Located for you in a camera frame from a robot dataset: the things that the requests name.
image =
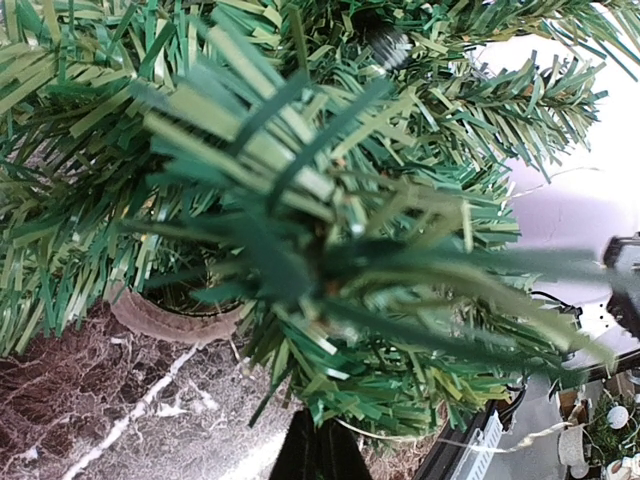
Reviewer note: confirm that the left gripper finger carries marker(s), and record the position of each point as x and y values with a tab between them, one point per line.
310	452

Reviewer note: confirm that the small green christmas tree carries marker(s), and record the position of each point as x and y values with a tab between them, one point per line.
330	175

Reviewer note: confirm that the white perforated cable duct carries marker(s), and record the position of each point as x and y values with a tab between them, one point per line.
481	450

